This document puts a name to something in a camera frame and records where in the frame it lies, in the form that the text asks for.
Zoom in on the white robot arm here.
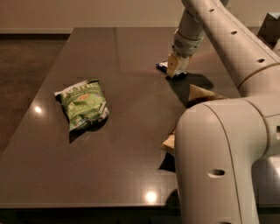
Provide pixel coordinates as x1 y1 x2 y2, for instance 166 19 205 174
167 0 280 224

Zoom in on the dark object at corner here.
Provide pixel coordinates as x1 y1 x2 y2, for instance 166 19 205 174
257 12 280 49

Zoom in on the brown sea salt chip bag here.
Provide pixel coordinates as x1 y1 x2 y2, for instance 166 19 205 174
160 84 226 156

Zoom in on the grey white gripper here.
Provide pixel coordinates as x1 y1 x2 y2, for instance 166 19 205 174
166 30 204 78

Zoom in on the green jalapeno chip bag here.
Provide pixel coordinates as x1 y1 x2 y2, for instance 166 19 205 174
54 80 109 131

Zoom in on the blueberry rxbar dark wrapper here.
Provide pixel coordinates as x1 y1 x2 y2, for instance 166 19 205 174
155 60 188 79

